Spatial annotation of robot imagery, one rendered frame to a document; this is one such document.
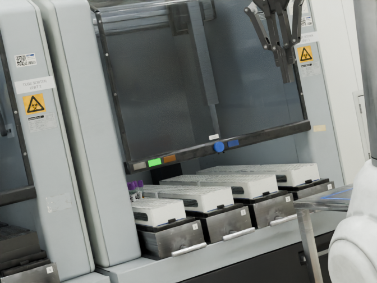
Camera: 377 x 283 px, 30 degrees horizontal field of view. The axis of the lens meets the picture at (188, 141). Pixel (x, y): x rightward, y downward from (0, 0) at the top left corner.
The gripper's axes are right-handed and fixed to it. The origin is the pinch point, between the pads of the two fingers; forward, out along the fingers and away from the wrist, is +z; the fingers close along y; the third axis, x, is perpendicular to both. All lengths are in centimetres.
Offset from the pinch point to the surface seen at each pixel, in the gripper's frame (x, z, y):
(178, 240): 20, 38, -44
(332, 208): 20.3, 34.6, -1.8
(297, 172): 57, 30, -21
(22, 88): 2, -8, -69
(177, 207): 25, 31, -45
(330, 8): 224, -28, -43
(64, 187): 6, 19, -66
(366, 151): 228, 48, -39
